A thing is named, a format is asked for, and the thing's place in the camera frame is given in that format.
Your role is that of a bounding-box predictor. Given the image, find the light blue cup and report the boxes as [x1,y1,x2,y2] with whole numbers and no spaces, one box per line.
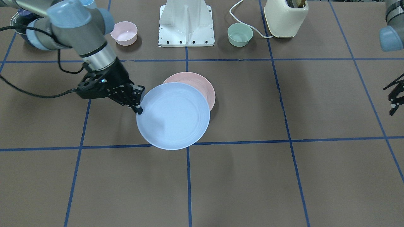
[80,0,97,9]

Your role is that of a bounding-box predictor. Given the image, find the pink bowl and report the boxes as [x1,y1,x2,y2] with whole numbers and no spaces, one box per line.
[110,21,138,46]

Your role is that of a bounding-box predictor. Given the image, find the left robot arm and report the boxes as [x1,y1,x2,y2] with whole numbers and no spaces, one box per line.
[379,0,404,115]

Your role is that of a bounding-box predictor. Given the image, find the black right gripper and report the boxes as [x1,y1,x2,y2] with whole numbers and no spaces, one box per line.
[83,58,145,115]

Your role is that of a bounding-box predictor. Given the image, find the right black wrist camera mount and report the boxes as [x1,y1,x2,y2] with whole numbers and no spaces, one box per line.
[75,73,109,99]

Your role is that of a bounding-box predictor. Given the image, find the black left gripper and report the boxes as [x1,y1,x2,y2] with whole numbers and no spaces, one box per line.
[383,74,404,116]

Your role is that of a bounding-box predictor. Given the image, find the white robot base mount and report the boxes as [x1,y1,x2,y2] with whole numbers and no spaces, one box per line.
[158,0,215,47]

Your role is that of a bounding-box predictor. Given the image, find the dark blue pot with lid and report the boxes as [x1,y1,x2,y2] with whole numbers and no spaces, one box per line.
[10,9,36,43]

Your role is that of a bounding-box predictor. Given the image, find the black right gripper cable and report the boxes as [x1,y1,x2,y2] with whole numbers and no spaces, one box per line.
[0,25,86,99]

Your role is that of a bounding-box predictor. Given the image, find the white toaster cable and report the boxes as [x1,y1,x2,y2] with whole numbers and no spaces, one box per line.
[229,0,274,39]

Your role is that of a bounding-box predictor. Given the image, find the pink plate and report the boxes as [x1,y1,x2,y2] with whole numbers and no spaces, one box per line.
[163,72,216,110]

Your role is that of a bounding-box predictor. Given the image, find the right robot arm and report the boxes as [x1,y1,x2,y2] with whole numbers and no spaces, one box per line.
[1,0,145,114]

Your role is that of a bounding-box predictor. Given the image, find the green bowl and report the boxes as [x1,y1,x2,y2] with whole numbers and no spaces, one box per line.
[227,23,253,47]

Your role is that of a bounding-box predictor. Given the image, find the cream toaster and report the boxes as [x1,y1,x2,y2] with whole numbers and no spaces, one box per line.
[264,0,309,38]

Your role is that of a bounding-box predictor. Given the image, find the blue plate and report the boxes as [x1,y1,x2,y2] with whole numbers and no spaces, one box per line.
[136,82,210,150]

